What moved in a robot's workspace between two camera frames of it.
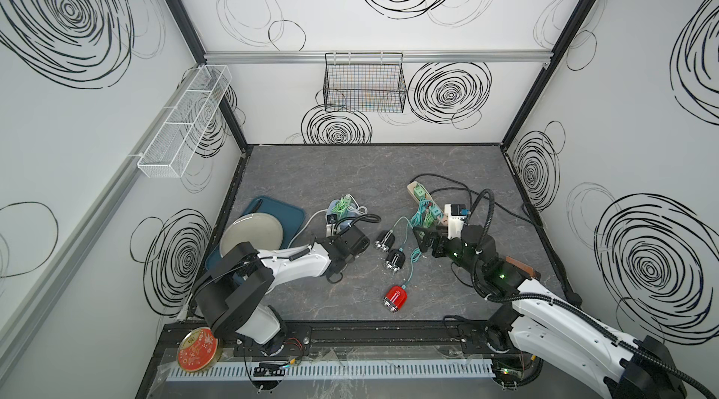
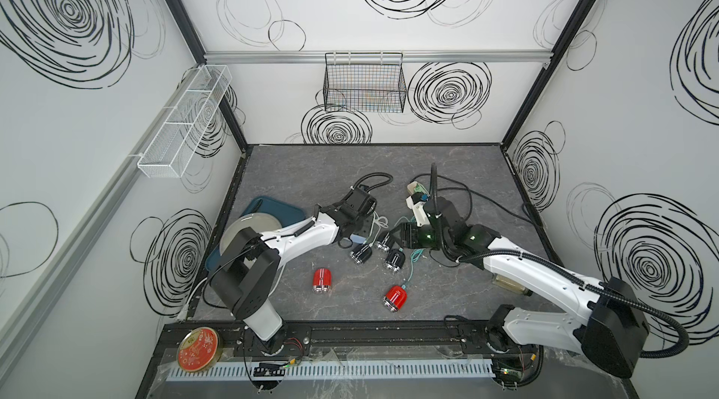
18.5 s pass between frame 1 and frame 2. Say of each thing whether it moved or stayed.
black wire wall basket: stayed
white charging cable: moved
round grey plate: stayed
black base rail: stayed
